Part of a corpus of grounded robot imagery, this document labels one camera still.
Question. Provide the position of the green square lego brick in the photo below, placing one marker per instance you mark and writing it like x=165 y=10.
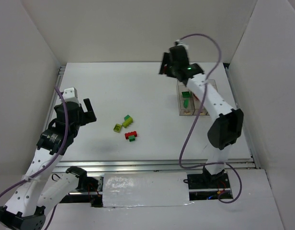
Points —
x=186 y=94

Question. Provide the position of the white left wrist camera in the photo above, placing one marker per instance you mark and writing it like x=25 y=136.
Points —
x=70 y=95

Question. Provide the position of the lime long lego brick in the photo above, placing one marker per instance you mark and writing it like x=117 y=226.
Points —
x=127 y=122

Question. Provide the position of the red long lego brick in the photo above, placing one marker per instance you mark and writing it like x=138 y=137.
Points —
x=128 y=134

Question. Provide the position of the aluminium table edge rail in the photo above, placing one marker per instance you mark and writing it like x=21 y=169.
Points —
x=141 y=166

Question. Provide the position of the clear left container bin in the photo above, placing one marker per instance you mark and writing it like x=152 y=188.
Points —
x=182 y=111

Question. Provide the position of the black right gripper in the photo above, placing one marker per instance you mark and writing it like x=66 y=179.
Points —
x=165 y=66

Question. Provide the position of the left aluminium side rail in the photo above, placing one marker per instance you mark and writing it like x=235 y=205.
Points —
x=51 y=98

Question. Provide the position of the green curved lego brick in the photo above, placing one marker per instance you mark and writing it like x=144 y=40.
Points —
x=186 y=104

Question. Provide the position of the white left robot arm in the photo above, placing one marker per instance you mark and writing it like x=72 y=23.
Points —
x=30 y=204

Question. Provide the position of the lime square lego brick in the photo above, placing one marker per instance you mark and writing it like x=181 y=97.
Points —
x=117 y=128

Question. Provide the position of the clear middle container bin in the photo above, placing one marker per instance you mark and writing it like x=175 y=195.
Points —
x=196 y=105

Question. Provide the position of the green small lego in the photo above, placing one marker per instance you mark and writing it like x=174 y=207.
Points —
x=132 y=138

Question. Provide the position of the white foil cover sheet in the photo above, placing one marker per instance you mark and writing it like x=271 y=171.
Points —
x=157 y=189

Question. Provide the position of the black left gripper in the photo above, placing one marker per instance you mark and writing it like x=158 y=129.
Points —
x=85 y=116

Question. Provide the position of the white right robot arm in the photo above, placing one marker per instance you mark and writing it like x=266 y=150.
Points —
x=226 y=121

